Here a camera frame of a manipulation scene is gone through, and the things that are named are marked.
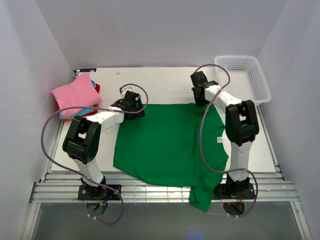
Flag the green t shirt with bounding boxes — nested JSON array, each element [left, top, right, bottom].
[[113, 103, 228, 212]]

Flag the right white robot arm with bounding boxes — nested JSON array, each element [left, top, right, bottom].
[[190, 71, 260, 199]]

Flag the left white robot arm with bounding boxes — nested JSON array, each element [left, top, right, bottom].
[[62, 87, 145, 200]]

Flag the orange folded t shirt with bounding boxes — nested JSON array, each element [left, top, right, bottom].
[[59, 108, 98, 123]]

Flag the red folded t shirt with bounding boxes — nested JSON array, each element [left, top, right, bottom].
[[95, 84, 100, 94]]

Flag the white plastic basket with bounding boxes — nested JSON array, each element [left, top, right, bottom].
[[214, 55, 272, 106]]

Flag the pink folded t shirt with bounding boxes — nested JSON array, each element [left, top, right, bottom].
[[51, 73, 102, 117]]

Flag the blue label sticker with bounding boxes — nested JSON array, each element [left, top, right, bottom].
[[79, 68, 97, 73]]

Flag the light blue folded t shirt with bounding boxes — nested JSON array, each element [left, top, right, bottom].
[[59, 80, 100, 122]]

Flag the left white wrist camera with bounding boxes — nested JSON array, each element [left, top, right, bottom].
[[120, 86, 133, 98]]

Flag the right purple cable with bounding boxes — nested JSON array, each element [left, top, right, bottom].
[[193, 64, 259, 218]]

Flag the purple cable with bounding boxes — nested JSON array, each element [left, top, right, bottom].
[[193, 64, 259, 218], [41, 83, 149, 225]]

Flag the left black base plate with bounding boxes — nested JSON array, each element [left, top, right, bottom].
[[77, 184, 122, 201]]

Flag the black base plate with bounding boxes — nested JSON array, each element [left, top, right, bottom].
[[212, 183, 256, 201], [77, 184, 122, 201]]

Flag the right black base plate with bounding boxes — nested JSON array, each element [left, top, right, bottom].
[[212, 183, 256, 201]]

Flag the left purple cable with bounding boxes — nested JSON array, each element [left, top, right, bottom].
[[41, 83, 149, 225]]

